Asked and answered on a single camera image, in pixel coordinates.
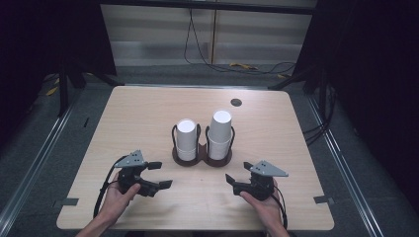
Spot person's left hand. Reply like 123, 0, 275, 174
98, 173, 141, 220

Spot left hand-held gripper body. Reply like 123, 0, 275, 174
114, 149, 160, 198

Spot black stand leg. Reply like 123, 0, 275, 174
57, 63, 71, 119

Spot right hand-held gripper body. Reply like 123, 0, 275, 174
232, 160, 290, 201

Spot hand-held gripper black cable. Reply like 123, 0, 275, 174
93, 154, 129, 219
271, 185, 289, 231

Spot grey tape strip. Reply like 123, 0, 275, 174
52, 197, 80, 208
313, 195, 334, 205

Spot black cable bundle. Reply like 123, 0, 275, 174
302, 83, 338, 146

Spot left hand-held gripper black cable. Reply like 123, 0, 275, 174
93, 154, 129, 219

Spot right hand-held gripper black cable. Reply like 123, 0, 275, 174
271, 185, 289, 231

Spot black floor cable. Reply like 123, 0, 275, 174
183, 8, 297, 75

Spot dark brown double cup holder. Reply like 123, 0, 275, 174
171, 122, 236, 168

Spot black curtain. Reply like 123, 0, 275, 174
294, 0, 419, 215
0, 0, 117, 149

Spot metal floor rail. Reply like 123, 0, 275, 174
0, 105, 77, 230
307, 95, 386, 237

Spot person's right hand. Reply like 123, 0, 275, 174
239, 189, 286, 231

